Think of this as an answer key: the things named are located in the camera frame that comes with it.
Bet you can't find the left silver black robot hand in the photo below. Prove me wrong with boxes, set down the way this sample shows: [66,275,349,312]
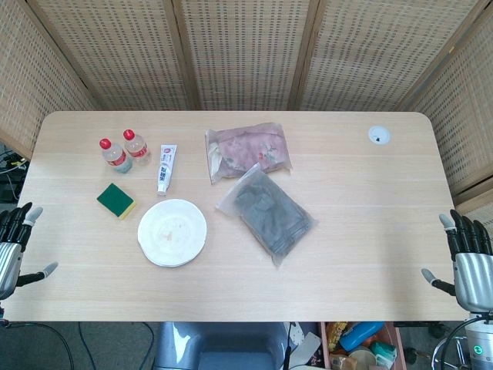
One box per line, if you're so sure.
[0,202,59,301]

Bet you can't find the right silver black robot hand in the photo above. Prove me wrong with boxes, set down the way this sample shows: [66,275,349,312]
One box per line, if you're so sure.
[421,210,493,313]

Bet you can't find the yellow green sponge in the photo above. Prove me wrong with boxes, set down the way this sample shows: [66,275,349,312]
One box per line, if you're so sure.
[96,183,138,222]

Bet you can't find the white round plate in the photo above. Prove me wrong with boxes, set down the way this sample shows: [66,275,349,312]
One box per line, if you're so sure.
[137,198,208,268]

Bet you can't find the white toothpaste tube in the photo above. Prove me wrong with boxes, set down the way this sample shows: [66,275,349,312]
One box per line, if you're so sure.
[156,143,178,195]

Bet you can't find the black caster stand base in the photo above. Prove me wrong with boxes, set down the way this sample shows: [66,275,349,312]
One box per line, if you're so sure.
[394,321,467,363]

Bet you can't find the brown crate of clutter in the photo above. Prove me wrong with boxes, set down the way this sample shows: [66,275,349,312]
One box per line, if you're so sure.
[319,321,405,370]

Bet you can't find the blue plastic bottle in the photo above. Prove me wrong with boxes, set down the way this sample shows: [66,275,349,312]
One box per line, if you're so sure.
[338,321,386,352]

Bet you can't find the red-cap bottle with blue liquid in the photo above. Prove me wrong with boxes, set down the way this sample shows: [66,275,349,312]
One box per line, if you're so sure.
[99,137,134,174]

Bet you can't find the woven bamboo screen panel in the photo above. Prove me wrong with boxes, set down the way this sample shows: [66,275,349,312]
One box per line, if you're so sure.
[171,0,320,113]
[26,0,200,113]
[292,0,490,113]
[398,0,493,232]
[0,0,97,155]

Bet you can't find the red-cap clear empty bottle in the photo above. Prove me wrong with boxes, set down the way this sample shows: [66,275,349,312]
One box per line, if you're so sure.
[122,129,151,165]

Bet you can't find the white flat plastic piece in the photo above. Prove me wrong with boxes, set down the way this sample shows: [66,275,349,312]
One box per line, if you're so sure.
[288,323,323,369]

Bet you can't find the grey cloth in plastic bag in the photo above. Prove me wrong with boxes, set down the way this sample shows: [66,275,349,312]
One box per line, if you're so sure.
[215,163,320,267]

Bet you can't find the pink cloth in plastic bag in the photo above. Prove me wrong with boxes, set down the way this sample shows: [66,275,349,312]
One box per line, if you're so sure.
[204,122,293,186]

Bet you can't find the dark equipment with cables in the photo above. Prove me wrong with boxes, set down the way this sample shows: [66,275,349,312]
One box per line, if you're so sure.
[0,144,30,201]

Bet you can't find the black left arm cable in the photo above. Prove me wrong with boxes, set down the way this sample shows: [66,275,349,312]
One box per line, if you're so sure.
[0,321,76,370]

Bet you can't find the black cable on floor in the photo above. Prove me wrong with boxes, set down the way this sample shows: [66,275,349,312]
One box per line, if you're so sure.
[79,321,156,370]

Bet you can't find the white round cable grommet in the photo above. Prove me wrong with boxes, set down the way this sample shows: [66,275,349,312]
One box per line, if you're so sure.
[367,125,391,145]

